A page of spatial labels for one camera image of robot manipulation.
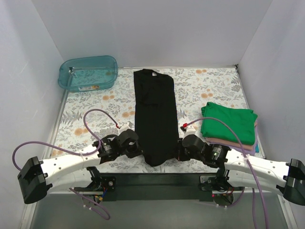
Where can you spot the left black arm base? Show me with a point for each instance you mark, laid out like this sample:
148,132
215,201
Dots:
101,183

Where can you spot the green folded t shirt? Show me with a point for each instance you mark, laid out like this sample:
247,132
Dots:
231,123

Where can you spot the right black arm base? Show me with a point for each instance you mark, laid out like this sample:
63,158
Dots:
216,183

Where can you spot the blue folded t shirt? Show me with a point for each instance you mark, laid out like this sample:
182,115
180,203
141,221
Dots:
257,150

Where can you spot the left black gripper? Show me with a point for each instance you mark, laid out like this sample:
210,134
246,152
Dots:
137,150

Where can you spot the lilac folded t shirt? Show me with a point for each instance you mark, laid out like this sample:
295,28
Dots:
251,152

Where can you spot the floral table mat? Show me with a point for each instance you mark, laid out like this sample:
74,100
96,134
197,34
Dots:
90,115

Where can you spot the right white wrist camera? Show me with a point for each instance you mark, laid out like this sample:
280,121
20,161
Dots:
187,130

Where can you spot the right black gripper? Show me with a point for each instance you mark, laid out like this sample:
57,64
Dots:
180,152

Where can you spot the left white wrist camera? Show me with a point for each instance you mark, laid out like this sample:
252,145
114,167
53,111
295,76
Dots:
125,126

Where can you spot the black t shirt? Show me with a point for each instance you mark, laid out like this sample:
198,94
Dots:
156,121

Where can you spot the aluminium frame rail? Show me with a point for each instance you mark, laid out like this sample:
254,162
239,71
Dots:
160,201

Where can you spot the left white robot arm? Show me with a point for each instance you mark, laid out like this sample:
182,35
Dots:
79,170

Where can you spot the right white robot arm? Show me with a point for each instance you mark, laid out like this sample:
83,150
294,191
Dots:
235,170

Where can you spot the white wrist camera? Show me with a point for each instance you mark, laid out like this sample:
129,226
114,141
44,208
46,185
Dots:
187,130
125,126

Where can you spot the teal plastic bin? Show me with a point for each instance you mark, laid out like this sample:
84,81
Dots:
88,74

